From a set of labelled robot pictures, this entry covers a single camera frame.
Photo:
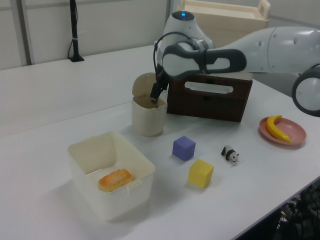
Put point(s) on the yellow cube block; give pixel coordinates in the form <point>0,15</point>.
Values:
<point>200,175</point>

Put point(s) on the panda figurine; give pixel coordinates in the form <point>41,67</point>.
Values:
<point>228,153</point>

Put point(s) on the dark brown wooden drawer box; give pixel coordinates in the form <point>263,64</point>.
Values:
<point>207,107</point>

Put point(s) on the cream plastic storage bin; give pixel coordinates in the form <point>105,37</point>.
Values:
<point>120,200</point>

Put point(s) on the toasted bread loaf toy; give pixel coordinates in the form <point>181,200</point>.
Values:
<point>115,178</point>

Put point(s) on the beige trash can with lid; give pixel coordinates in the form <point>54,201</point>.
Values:
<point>147,120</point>

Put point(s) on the yellow toy banana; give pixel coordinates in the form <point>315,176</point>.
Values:
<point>273,130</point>

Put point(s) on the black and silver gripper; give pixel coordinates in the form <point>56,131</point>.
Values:
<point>163,81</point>

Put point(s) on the purple cube block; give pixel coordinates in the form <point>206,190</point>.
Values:
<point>182,150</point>

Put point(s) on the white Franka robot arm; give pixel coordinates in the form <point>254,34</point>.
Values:
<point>275,50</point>

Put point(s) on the black pole stand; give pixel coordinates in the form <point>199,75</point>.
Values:
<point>74,37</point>

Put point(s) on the pink plate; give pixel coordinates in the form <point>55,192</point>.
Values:
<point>295,132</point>

